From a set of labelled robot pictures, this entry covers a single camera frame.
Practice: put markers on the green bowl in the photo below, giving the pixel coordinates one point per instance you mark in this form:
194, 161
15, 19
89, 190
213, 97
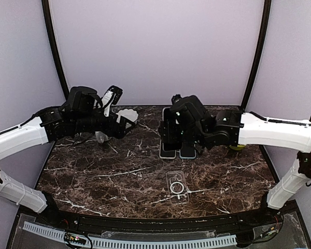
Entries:
237, 148

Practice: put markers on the black frame post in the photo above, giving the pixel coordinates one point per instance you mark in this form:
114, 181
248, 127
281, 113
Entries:
258, 53
53, 46

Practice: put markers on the white slotted cable duct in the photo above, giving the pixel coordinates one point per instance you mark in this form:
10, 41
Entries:
74, 240

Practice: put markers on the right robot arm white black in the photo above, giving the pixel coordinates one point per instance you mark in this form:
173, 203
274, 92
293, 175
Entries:
236, 127

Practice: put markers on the right black frame post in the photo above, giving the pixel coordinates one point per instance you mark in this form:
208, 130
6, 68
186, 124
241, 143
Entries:
258, 53

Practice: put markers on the purple phone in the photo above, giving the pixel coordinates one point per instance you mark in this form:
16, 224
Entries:
187, 152

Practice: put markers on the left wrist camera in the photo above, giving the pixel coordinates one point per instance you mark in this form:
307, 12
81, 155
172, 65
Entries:
111, 97

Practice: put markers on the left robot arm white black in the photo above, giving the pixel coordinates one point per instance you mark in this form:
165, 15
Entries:
84, 111

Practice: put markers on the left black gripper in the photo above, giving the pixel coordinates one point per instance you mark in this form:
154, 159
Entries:
113, 133

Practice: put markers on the floral white mug yellow inside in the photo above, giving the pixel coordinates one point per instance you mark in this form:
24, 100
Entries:
101, 137

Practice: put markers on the white scalloped bowl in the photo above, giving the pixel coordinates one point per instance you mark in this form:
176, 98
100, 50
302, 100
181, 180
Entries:
130, 114

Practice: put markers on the transparent clear phone case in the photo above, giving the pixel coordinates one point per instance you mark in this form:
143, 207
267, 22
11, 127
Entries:
177, 187

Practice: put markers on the light blue phone case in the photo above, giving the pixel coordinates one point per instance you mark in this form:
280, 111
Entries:
187, 153

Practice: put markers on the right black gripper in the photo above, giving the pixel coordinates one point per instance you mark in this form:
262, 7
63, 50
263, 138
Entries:
167, 134

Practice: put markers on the clear white phone case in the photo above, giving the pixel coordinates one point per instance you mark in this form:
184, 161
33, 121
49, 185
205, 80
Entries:
167, 153

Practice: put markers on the left black frame post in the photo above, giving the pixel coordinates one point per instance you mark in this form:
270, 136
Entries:
53, 46

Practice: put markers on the white phone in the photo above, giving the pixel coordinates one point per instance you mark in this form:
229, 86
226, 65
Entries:
167, 115

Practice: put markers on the black phone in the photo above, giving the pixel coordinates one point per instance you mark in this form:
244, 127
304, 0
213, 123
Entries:
167, 151

